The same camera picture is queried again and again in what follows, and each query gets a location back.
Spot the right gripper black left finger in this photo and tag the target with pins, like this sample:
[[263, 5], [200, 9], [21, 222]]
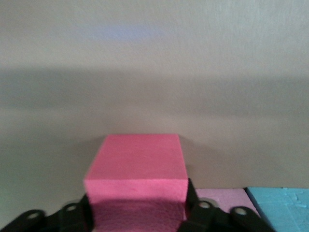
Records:
[[60, 220]]

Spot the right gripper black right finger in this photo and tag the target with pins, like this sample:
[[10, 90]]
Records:
[[205, 217]]

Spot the pink foam cube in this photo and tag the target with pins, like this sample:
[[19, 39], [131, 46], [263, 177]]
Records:
[[229, 198]]

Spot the blue foam cube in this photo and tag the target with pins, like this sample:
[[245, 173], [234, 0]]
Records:
[[285, 207]]

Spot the red foam cube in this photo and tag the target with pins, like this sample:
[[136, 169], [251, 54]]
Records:
[[135, 164]]

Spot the brown paper table cover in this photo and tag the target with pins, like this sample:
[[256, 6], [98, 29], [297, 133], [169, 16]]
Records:
[[154, 72]]

